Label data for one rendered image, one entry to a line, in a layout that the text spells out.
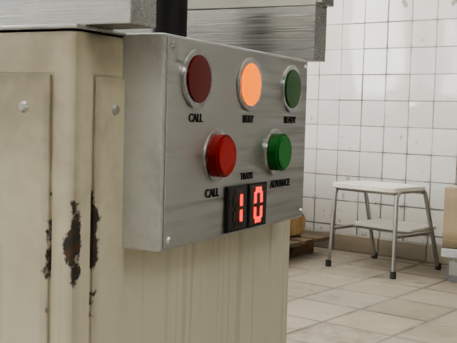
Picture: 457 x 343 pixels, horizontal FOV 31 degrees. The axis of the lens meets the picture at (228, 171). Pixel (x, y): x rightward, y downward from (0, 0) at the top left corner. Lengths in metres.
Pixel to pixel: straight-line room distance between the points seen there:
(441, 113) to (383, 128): 0.36
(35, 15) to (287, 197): 0.28
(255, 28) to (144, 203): 0.29
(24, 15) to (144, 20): 0.08
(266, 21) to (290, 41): 0.03
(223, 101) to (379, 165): 4.34
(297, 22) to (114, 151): 0.28
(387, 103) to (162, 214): 4.40
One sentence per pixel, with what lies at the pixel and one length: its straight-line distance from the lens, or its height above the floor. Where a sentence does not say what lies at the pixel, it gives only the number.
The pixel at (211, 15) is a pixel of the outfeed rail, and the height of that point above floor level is 0.88.
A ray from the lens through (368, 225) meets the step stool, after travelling 4.55.
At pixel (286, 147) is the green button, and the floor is 0.76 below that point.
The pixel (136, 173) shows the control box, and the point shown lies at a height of 0.75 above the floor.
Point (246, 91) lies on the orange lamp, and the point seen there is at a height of 0.81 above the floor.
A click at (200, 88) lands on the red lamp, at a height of 0.81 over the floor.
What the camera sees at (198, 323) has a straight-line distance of 0.65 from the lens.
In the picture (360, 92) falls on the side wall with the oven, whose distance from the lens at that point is 4.99.
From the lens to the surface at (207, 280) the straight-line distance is 0.66.
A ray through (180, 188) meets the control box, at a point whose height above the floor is 0.74.
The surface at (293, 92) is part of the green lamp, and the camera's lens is 0.70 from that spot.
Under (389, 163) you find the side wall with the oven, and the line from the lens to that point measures 4.90.
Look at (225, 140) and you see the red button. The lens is 0.58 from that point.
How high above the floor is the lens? 0.79
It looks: 4 degrees down
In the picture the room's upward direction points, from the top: 2 degrees clockwise
